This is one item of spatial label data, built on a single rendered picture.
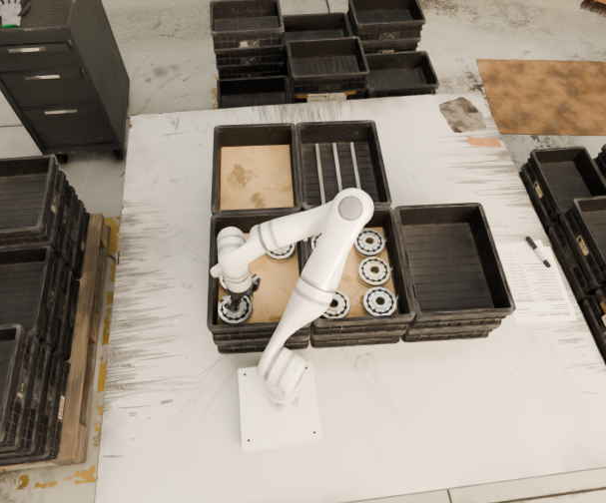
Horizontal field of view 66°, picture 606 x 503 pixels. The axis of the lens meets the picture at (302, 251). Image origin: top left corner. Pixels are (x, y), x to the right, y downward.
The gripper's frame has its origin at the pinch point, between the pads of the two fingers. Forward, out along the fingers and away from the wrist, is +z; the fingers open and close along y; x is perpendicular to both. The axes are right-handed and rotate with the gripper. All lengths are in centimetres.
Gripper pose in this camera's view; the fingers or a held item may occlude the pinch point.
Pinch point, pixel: (243, 301)
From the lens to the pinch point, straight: 144.7
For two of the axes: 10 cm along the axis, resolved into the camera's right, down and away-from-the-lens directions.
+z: -0.2, 5.2, 8.5
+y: 7.3, -5.8, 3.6
